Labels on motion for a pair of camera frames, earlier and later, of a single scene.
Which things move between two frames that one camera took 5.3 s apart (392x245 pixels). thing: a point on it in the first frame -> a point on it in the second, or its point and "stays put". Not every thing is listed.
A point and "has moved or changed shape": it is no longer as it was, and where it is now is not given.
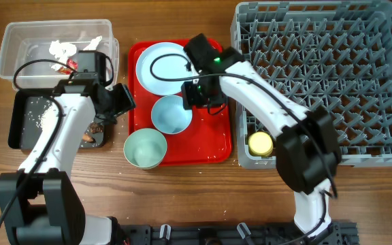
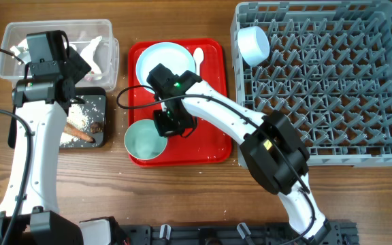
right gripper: [190, 99] -> [165, 130]
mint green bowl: [145, 148] has moved or changed shape
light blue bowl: [169, 115] has moved or changed shape
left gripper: [127, 103] -> [76, 65]
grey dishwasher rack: [352, 59] stays put
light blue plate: [162, 68] stays put
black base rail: [336, 233] stays put
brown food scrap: [94, 127] stays put
